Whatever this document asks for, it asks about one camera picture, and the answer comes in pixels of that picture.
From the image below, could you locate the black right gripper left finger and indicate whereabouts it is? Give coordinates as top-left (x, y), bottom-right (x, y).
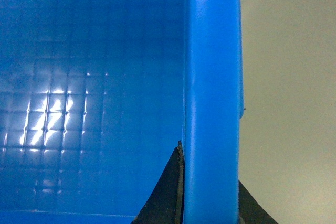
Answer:
top-left (132, 141), bottom-right (184, 223)

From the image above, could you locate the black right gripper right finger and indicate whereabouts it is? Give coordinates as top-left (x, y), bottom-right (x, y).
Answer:
top-left (238, 181), bottom-right (278, 224)

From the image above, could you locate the large blue plastic crate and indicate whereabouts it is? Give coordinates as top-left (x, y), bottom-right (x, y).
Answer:
top-left (1, 0), bottom-right (244, 223)

